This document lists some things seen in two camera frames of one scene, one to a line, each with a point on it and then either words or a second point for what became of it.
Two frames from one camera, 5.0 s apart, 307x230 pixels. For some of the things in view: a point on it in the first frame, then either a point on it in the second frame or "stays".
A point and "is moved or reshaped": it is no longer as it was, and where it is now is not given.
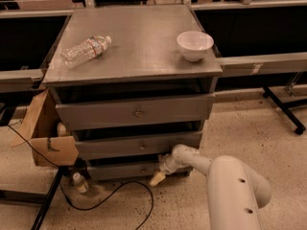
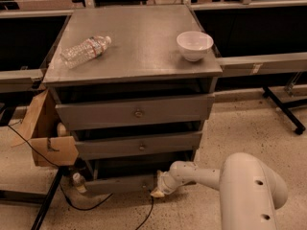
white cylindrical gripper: [166, 167] → [166, 181]
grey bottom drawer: [122, 171] is moved or reshaped
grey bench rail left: [19, 80] stays
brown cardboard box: [40, 129] stays
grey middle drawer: [135, 148] stays
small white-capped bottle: [81, 183] stays
